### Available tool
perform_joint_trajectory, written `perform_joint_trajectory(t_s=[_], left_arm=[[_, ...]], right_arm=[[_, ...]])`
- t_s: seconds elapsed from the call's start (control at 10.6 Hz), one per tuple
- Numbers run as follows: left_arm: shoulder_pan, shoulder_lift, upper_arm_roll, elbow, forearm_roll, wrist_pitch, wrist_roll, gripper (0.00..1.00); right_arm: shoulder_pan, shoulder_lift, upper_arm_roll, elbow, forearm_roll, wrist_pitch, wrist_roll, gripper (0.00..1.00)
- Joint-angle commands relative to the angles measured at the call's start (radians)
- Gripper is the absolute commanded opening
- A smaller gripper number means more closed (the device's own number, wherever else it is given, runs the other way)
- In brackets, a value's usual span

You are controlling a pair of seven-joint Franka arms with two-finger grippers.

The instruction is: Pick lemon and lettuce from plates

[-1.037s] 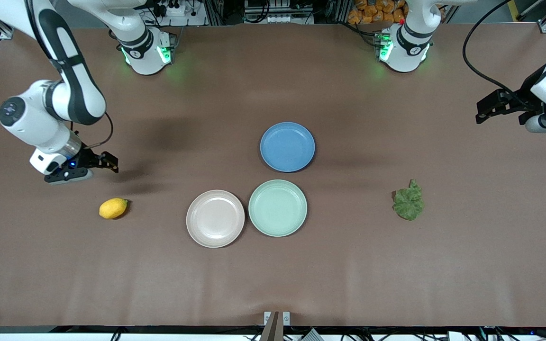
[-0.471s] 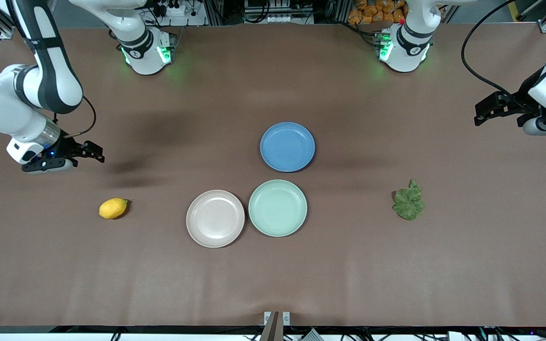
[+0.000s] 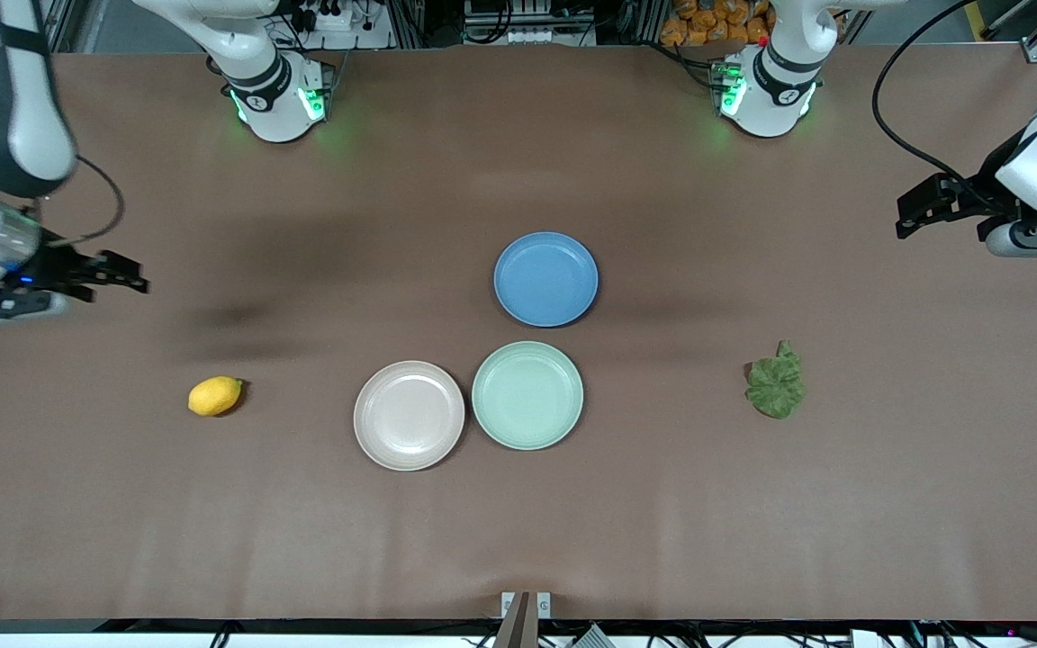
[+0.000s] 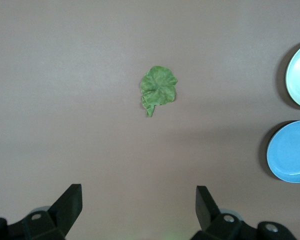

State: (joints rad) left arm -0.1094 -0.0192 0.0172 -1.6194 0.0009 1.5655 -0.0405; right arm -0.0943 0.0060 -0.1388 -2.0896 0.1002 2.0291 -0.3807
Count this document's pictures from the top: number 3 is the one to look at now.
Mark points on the white table edge bracket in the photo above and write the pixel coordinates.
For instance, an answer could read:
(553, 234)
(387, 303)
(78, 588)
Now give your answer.
(508, 603)

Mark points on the metal equipment rack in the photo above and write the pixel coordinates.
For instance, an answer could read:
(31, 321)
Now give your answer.
(527, 22)

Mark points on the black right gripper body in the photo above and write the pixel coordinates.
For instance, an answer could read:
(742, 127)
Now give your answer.
(56, 269)

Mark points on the orange snack bags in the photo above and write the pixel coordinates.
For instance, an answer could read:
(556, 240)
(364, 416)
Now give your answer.
(707, 22)

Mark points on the white power strip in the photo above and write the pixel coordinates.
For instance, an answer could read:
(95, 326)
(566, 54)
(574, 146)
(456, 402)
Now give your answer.
(334, 18)

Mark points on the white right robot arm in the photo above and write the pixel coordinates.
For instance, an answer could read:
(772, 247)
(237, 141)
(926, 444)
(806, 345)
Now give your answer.
(5, 126)

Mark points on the green lettuce leaf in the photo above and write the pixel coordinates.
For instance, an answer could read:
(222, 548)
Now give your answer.
(775, 387)

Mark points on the beige plate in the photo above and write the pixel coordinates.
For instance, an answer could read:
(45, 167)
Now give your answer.
(409, 416)

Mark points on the brown stand post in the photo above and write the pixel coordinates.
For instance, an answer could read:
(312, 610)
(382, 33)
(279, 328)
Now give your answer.
(518, 625)

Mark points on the pale green plate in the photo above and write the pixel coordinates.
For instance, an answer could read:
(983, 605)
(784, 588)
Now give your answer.
(527, 396)

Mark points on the blue plate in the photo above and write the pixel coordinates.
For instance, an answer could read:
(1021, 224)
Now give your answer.
(545, 279)

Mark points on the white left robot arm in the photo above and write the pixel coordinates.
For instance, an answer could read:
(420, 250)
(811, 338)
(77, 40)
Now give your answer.
(775, 81)

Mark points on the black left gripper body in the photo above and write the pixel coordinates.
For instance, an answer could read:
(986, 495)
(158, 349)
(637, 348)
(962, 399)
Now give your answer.
(971, 200)

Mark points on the yellow lemon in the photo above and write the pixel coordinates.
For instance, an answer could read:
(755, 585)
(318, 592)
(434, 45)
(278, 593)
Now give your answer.
(214, 397)

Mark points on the grey ribbed adapter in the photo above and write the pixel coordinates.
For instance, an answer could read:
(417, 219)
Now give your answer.
(590, 637)

